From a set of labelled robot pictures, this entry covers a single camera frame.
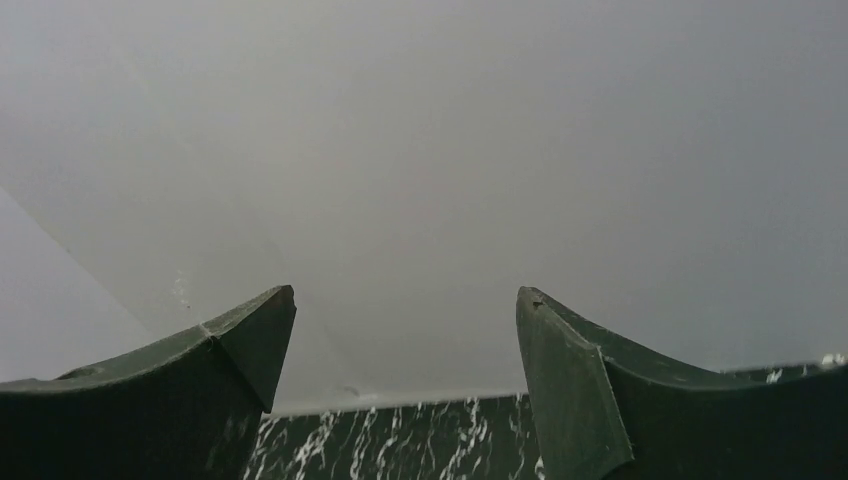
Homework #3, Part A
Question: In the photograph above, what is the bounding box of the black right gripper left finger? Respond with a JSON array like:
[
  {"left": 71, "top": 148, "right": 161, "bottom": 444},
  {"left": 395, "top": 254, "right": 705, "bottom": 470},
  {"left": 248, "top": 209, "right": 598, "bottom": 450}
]
[{"left": 1, "top": 285, "right": 297, "bottom": 479}]

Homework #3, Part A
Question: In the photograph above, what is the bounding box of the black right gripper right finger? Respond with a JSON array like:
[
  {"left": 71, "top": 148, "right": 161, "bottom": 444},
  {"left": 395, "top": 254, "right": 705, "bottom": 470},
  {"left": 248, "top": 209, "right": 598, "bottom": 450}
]
[{"left": 516, "top": 287, "right": 847, "bottom": 479}]

